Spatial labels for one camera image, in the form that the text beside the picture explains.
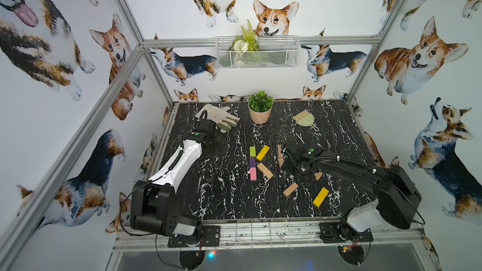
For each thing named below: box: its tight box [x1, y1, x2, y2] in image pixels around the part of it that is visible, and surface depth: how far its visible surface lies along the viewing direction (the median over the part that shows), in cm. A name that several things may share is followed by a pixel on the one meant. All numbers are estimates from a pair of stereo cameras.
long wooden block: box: [256, 161, 274, 180], surface depth 94 cm
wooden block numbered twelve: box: [283, 181, 299, 197], surface depth 87 cm
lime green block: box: [249, 146, 257, 157], surface depth 100 cm
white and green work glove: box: [195, 103, 241, 133], surface depth 116 cm
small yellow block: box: [256, 144, 271, 162], surface depth 100 cm
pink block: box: [249, 167, 257, 182], surface depth 91 cm
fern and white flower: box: [231, 18, 260, 66], surface depth 85 cm
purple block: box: [249, 156, 256, 168], surface depth 97 cm
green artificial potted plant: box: [247, 90, 275, 113], surface depth 105 cm
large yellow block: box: [312, 186, 330, 208], surface depth 85 cm
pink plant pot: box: [247, 102, 274, 125], surface depth 106 cm
